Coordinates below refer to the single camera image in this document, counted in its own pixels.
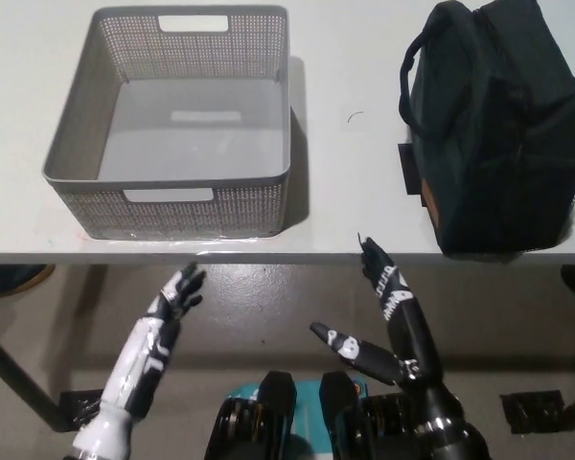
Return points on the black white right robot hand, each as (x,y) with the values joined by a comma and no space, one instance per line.
(412,330)

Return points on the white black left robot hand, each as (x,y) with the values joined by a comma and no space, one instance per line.
(141,354)

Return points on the dark green lunch bag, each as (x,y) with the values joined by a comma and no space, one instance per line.
(498,144)

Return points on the clear adhesive tape strip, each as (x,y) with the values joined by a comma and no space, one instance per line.
(206,250)

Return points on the dark metal table leg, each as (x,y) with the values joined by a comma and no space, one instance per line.
(19,374)

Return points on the black object with yellow rim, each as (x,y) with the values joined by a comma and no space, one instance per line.
(14,280)

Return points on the black tape patch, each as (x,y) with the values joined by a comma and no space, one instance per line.
(407,167)

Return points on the grey perforated plastic basket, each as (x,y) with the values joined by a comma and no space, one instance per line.
(182,129)

